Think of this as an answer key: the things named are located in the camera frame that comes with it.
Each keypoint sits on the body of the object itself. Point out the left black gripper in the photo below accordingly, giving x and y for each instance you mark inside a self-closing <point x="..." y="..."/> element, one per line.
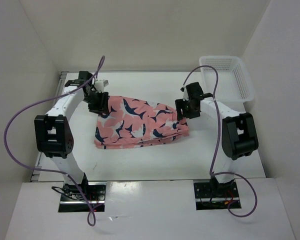
<point x="102" y="107"/>

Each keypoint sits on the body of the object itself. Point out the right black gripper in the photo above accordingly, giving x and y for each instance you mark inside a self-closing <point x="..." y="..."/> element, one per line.
<point x="180" y="104"/>

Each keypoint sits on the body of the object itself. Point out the pink shark print shorts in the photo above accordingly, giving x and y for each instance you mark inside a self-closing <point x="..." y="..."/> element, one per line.
<point x="136" y="123"/>

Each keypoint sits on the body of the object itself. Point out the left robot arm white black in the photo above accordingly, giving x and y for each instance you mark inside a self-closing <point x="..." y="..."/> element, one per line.
<point x="74" y="92"/>

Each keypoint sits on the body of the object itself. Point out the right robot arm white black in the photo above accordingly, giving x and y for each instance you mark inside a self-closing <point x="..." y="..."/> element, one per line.
<point x="236" y="133"/>

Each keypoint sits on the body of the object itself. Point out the white plastic basket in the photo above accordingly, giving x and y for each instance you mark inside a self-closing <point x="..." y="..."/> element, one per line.
<point x="234" y="87"/>

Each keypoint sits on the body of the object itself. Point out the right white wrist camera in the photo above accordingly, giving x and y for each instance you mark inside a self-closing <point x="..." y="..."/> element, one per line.
<point x="185" y="93"/>

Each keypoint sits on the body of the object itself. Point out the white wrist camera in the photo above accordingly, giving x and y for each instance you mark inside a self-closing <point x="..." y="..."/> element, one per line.
<point x="100" y="85"/>
<point x="185" y="93"/>

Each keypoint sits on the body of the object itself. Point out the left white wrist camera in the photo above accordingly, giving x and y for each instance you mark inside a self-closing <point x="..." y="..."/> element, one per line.
<point x="100" y="85"/>

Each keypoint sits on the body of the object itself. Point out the aluminium table edge rail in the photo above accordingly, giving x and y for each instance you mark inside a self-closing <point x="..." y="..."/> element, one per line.
<point x="46" y="140"/>

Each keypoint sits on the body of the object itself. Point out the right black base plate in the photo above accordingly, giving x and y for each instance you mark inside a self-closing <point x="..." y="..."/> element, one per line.
<point x="203" y="192"/>

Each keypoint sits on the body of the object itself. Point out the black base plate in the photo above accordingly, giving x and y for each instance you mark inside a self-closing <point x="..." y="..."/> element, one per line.
<point x="203" y="192"/>
<point x="94" y="193"/>

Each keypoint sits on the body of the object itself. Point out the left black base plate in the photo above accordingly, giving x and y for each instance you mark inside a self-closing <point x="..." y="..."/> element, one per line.
<point x="94" y="193"/>

